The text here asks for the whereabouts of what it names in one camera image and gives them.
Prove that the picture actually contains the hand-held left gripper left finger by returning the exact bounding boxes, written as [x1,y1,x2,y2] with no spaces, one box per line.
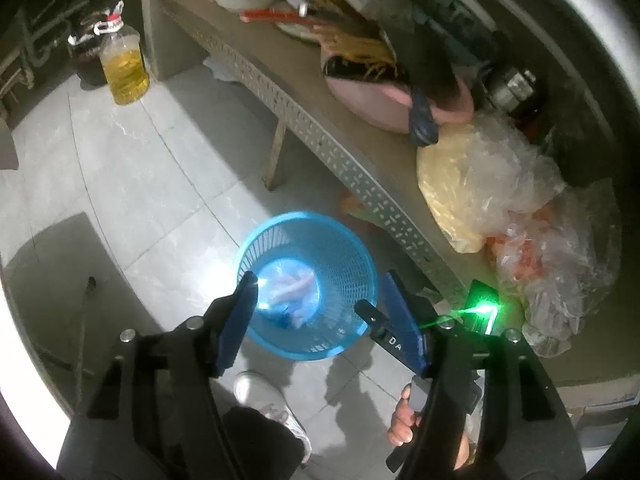
[57,271,260,480]

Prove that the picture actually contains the blue plastic wastebasket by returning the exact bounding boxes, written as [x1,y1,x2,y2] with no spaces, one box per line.
[234,211,379,361]

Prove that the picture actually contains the concrete kitchen counter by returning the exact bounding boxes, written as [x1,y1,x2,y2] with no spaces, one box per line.
[140,0,173,81]

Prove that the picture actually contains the dark glass jar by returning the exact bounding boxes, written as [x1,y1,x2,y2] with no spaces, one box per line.
[67,10,110,87]

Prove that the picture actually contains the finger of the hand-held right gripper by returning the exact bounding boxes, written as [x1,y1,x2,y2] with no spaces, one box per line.
[354,300,389,344]

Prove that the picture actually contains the yellow plastic bag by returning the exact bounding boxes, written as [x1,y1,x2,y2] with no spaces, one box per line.
[416,112,568,255]

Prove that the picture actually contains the crumpled white floor bag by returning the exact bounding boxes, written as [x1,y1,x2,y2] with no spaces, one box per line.
[202,55,238,83]

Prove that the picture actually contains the grey drain pipes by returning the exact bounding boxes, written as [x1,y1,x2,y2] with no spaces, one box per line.
[10,0,93,86]

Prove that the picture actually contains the perforated metal shelf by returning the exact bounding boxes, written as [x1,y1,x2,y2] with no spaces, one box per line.
[159,0,623,391]

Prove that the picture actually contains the person's white shoe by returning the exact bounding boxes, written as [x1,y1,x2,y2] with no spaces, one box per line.
[234,370,312,463]

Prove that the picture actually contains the person's right hand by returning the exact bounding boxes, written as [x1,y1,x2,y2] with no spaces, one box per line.
[389,399,417,447]

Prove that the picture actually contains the person's black trouser leg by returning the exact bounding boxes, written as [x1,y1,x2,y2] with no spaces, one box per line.
[220,406,308,480]

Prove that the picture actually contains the shiny metal container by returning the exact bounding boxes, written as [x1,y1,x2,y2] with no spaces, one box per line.
[486,65,538,111]

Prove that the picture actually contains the yellow fibre bundle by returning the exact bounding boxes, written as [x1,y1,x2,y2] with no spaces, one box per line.
[320,22,398,81]

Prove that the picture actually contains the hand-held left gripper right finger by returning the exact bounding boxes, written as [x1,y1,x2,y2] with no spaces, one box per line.
[385,270,586,480]

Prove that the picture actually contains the clear bag with orange contents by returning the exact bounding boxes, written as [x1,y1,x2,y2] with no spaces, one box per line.
[487,200,623,358]

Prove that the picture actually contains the stack of plates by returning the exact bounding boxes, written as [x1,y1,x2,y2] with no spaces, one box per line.
[275,0,366,43]

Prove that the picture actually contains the wooden shelf support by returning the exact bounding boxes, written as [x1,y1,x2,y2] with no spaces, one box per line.
[264,115,288,192]

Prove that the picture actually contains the black pan with blue handle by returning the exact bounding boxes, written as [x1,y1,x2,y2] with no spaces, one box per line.
[390,20,466,148]

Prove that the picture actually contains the crumpled white wrapper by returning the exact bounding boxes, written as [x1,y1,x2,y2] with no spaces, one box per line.
[260,265,318,328]

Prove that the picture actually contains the red-handled utensil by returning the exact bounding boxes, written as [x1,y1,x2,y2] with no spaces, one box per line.
[239,9,301,24]

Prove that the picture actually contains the dark green box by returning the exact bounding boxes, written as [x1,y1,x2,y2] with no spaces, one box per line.
[430,0,501,36]

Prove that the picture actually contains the clear cooking oil bottle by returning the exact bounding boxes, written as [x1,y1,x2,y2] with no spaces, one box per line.
[99,1,151,106]

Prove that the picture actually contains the pink plastic basin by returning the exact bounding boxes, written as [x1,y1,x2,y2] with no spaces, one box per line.
[324,55,473,135]

